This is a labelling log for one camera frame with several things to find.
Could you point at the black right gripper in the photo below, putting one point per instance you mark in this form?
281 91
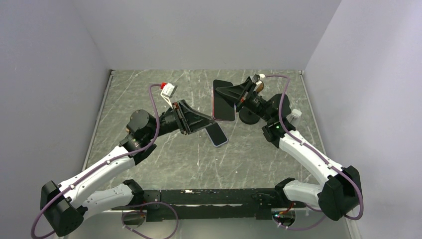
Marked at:
241 93

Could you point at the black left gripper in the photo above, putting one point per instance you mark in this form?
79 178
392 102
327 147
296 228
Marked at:
189 120

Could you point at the dark phone purple edge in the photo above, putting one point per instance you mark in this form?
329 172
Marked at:
222 110

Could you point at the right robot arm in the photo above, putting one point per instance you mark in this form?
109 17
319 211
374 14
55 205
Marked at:
338 192

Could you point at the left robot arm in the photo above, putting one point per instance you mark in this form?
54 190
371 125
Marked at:
67 204

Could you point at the black microphone stand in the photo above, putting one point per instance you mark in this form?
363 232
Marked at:
249 116

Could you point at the gold microphone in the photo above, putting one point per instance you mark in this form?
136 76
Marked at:
259 86

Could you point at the black base bar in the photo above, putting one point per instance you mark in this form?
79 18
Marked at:
257 203

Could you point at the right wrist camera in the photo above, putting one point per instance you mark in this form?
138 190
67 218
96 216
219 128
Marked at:
257 78

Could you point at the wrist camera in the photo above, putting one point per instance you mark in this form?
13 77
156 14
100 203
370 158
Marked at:
257 78
167 91

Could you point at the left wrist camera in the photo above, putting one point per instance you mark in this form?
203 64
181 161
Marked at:
167 91

